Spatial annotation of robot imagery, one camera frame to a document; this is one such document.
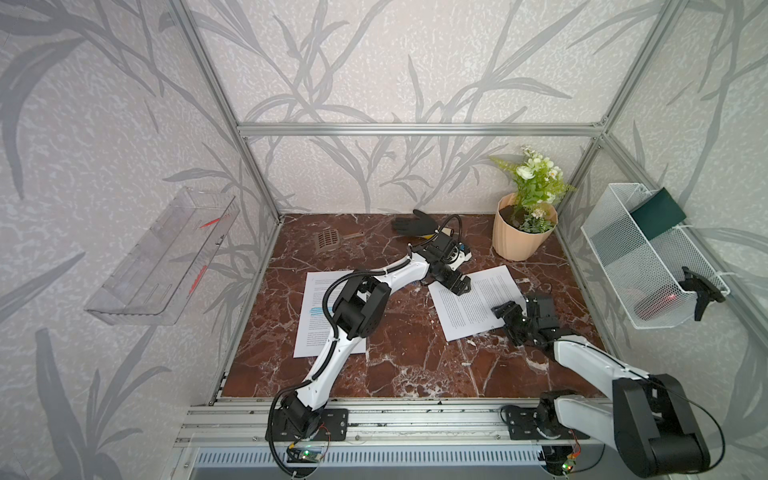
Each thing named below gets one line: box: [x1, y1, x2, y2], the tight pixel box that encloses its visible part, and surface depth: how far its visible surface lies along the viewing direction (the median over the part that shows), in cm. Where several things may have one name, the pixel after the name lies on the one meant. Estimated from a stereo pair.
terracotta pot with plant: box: [490, 146, 576, 262], surface depth 97 cm
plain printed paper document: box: [428, 265, 527, 342], surface depth 98 cm
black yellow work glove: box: [392, 209, 438, 239], surface depth 121 cm
